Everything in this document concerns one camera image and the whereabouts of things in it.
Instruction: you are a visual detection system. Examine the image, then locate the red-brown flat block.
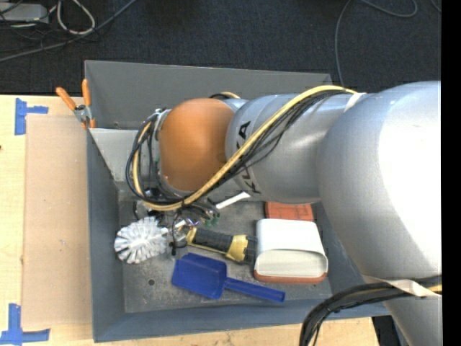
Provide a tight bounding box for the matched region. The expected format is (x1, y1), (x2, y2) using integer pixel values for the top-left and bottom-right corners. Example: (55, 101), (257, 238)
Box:
(264, 200), (315, 223)

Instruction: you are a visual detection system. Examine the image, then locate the blue plastic scoop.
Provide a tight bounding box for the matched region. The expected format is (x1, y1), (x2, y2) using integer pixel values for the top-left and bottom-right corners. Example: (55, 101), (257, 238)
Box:
(171, 252), (287, 304)

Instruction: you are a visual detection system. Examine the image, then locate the black and yellow flashlight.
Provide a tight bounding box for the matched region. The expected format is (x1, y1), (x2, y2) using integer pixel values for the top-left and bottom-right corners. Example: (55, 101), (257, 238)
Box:
(184, 226), (259, 265)

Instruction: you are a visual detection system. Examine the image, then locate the grey metal bin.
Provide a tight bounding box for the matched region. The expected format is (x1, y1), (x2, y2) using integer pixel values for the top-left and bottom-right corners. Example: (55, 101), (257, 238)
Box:
(84, 59), (392, 344)

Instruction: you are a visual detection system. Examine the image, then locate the brown cardboard board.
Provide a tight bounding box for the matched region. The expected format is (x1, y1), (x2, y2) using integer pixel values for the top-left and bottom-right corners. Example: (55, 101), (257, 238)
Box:
(20, 115), (93, 332)

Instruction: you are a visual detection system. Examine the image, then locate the white box with brown base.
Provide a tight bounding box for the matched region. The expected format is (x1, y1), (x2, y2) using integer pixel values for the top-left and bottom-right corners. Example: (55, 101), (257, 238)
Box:
(253, 218), (330, 285)

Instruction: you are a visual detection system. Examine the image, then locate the white bristle brush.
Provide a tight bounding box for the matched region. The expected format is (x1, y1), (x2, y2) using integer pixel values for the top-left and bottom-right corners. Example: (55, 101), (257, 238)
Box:
(113, 216), (171, 265)

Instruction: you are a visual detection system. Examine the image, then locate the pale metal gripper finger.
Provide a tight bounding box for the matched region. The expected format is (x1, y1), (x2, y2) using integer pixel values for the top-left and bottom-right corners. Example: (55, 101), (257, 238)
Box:
(169, 223), (189, 256)

